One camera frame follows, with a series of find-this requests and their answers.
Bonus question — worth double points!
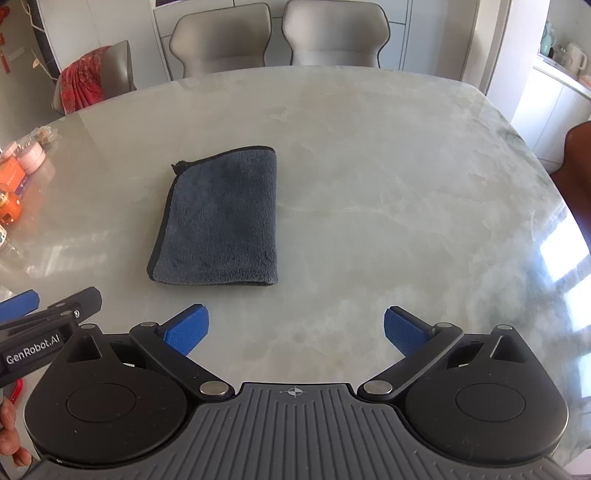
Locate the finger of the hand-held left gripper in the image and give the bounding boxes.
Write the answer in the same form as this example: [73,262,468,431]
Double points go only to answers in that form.
[0,289,41,320]
[0,287,103,334]

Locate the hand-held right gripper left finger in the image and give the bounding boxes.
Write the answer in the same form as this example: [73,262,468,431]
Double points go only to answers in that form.
[60,303,235,401]

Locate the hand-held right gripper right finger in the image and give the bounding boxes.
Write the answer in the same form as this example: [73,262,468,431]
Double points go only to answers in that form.
[357,305,533,401]

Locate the blue and grey towel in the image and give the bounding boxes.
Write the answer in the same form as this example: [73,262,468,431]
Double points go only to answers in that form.
[147,145,280,287]

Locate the person's left hand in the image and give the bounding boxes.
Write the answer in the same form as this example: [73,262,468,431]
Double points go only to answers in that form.
[0,397,33,468]

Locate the orange toy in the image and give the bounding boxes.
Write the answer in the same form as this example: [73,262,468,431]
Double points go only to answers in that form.
[0,191,24,226]

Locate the orange packet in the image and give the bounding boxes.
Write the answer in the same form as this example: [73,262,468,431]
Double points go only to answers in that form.
[0,159,31,195]

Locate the clear snack packet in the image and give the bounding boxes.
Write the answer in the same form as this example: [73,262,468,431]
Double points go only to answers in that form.
[22,126,59,149]

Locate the red patterned cloth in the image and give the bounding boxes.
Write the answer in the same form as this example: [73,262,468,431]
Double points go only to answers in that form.
[59,45,116,114]

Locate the brown leather chair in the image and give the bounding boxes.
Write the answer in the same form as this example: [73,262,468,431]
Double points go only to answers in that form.
[551,122,591,224]

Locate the beige chair with red cloth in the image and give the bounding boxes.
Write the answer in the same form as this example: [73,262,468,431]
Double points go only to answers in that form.
[50,40,138,115]

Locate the white side counter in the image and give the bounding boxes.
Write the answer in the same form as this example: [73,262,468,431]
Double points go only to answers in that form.
[509,64,591,177]

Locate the beige upholstered chair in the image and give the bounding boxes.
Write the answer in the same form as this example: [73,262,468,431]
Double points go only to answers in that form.
[170,2,274,80]
[281,0,392,68]

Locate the white kettle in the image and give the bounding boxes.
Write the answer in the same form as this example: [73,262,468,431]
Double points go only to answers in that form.
[553,42,588,76]

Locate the green vase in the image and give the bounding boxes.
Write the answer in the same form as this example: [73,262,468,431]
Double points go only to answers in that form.
[539,21,556,59]

